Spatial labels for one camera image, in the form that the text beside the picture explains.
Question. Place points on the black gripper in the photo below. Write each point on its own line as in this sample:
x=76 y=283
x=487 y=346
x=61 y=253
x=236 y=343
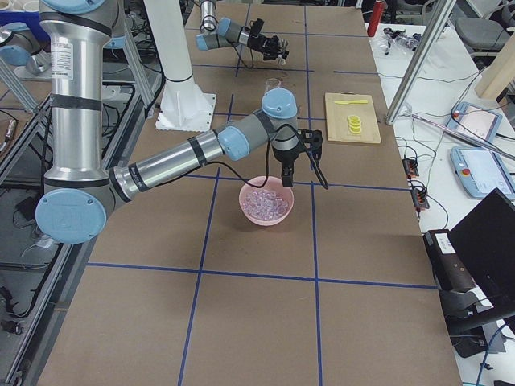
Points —
x=265 y=42
x=285 y=157

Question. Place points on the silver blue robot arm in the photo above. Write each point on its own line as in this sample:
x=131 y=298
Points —
x=80 y=194
x=224 y=32

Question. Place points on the clear wine glass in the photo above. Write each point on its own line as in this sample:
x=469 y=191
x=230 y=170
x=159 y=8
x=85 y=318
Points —
x=271 y=84

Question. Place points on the pink bowl of ice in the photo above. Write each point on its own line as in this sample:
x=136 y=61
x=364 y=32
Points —
x=265 y=201

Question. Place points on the bamboo cutting board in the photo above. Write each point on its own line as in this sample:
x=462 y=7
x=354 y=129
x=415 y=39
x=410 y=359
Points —
x=336 y=119

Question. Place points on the lemon slices stack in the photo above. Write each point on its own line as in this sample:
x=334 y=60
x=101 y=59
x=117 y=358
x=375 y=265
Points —
x=354 y=124

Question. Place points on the yellow plastic knife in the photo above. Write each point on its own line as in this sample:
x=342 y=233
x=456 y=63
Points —
x=352 y=102

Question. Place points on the red thermos bottle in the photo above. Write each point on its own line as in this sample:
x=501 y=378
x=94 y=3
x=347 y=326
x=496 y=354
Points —
x=377 y=12

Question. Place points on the clear plastic bag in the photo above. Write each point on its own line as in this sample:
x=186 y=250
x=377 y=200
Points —
x=399 y=40

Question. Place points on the far blue teach pendant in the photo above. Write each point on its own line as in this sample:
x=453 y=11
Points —
x=474 y=121

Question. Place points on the blue teach pendant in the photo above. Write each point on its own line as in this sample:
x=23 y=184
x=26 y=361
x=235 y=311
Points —
x=480 y=172
x=474 y=121

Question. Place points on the near blue teach pendant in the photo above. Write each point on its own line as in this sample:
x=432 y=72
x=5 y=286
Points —
x=480 y=172

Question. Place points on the black power box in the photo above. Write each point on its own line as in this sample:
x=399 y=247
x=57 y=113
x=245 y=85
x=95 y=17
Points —
x=450 y=272

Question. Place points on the left grey office chair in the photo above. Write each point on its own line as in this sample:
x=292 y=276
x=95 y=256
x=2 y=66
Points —
x=481 y=34

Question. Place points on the black monitor on stand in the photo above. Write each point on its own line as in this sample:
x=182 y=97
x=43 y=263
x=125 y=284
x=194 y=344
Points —
x=484 y=242

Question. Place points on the wooden teleoperation stand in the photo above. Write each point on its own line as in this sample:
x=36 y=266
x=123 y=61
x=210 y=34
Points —
x=499 y=74

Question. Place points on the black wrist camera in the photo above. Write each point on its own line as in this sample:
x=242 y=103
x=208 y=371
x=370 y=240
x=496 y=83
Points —
x=312 y=141

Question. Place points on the white pedestal column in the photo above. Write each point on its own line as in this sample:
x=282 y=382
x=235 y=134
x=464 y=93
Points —
x=183 y=106

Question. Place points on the aluminium frame post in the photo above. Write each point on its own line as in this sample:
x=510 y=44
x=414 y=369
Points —
x=430 y=36

